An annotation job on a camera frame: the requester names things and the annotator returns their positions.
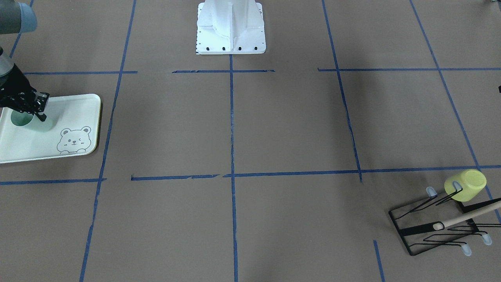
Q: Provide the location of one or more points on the black wire cup rack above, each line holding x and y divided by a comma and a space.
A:
439, 220

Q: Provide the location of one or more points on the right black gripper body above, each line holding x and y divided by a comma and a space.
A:
15, 87

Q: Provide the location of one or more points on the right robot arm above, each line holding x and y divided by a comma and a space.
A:
15, 18

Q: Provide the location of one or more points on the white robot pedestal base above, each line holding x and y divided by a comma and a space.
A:
230, 27

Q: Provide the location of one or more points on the yellow cup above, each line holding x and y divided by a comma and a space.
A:
465, 185

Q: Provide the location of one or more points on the light green cup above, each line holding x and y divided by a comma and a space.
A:
31, 122

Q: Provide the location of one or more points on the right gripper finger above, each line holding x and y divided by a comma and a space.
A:
42, 116

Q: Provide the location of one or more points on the cream bear serving tray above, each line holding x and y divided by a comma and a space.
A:
75, 131

